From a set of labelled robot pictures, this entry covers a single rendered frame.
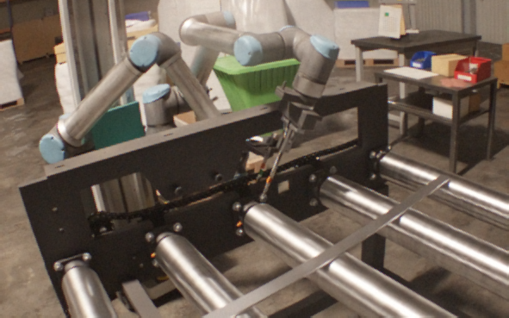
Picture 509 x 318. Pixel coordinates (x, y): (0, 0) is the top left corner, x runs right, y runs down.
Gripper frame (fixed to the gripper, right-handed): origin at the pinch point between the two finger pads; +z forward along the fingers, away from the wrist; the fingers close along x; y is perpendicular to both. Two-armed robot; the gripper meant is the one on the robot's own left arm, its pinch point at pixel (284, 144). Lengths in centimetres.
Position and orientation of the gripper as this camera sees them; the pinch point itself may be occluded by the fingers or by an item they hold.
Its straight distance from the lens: 136.2
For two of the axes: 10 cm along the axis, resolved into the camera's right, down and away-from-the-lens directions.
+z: -3.5, 8.7, 3.6
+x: -4.8, -4.9, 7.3
